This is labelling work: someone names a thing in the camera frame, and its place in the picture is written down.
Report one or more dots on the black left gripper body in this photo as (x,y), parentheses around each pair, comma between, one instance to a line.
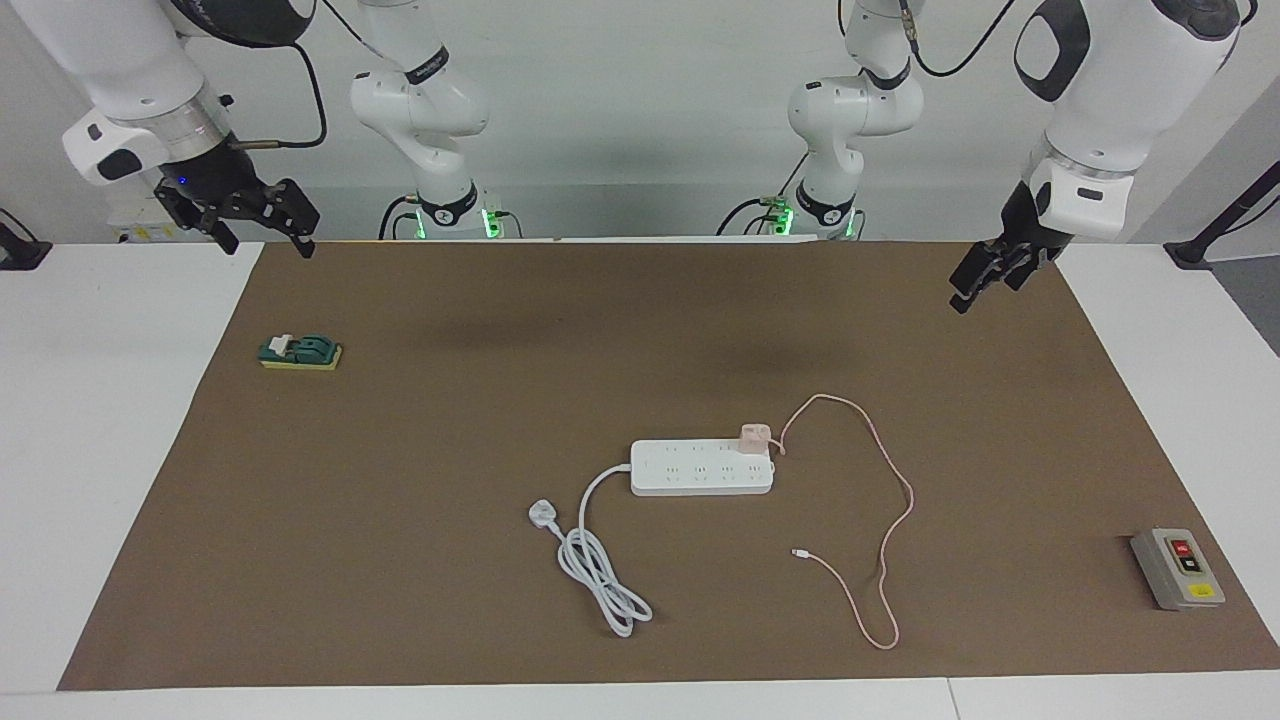
(1025,240)

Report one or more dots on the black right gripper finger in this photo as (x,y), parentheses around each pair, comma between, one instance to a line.
(225,238)
(305,245)

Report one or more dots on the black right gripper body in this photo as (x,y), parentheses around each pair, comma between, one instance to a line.
(235,185)

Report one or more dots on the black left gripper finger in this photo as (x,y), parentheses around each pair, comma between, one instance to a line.
(975,280)
(1021,276)

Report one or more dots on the pink charger plug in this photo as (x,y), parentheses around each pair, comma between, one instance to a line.
(753,440)

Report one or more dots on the white power strip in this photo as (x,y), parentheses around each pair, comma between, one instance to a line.
(690,470)

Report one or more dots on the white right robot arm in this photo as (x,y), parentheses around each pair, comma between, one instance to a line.
(420,100)

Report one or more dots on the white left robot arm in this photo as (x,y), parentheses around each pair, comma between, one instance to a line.
(1110,90)

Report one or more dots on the white box with yellow labels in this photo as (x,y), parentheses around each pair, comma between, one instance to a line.
(140,232)

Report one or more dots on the black stand with pole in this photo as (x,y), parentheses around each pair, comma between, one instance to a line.
(1225,218)

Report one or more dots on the brown table mat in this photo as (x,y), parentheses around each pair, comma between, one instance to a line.
(400,560)

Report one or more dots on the grey push-button control box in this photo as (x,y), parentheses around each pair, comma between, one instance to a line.
(1170,575)

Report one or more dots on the green knife switch yellow base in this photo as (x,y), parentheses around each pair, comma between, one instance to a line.
(305,350)

